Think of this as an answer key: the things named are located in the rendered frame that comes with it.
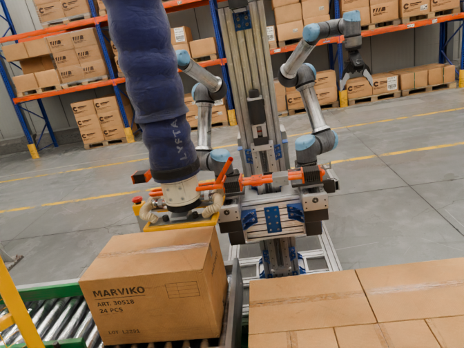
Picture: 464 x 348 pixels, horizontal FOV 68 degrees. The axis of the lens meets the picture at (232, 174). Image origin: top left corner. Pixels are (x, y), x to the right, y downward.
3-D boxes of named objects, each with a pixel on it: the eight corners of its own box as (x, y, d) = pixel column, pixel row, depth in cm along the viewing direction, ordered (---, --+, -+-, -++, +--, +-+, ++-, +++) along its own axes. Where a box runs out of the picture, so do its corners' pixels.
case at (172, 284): (103, 346, 173) (77, 281, 159) (132, 291, 210) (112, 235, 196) (220, 337, 164) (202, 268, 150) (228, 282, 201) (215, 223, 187)
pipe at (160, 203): (143, 224, 156) (139, 212, 154) (160, 199, 179) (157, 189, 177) (215, 216, 150) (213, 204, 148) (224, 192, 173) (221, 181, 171)
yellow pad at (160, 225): (143, 233, 155) (140, 223, 153) (150, 221, 164) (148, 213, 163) (216, 225, 149) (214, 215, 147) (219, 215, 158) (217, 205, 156)
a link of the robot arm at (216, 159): (226, 176, 198) (221, 154, 194) (208, 175, 206) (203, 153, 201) (237, 168, 207) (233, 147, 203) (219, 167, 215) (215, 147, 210)
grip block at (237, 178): (224, 194, 154) (221, 182, 152) (226, 186, 163) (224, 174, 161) (242, 192, 152) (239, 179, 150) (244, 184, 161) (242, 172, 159)
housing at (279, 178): (273, 187, 151) (271, 177, 149) (273, 181, 157) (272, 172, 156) (288, 185, 150) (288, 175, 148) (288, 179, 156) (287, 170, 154)
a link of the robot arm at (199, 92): (207, 171, 203) (209, 78, 200) (188, 170, 211) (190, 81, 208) (219, 171, 213) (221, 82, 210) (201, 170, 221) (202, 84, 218)
